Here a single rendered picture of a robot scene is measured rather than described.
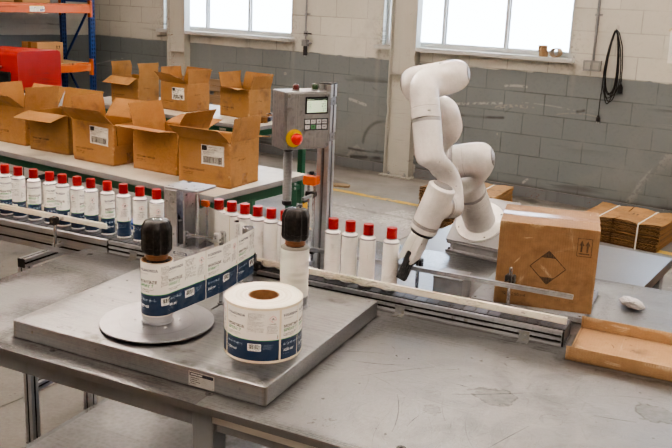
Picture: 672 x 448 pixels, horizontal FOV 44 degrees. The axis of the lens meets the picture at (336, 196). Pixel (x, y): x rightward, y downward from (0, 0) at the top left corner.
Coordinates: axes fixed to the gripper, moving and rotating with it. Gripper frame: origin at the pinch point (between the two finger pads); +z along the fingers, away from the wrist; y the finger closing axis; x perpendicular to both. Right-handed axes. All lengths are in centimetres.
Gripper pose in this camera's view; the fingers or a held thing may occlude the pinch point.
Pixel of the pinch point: (403, 273)
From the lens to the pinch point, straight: 259.3
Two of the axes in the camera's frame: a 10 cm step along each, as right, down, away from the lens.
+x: 8.3, 4.6, -3.1
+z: -3.5, 8.7, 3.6
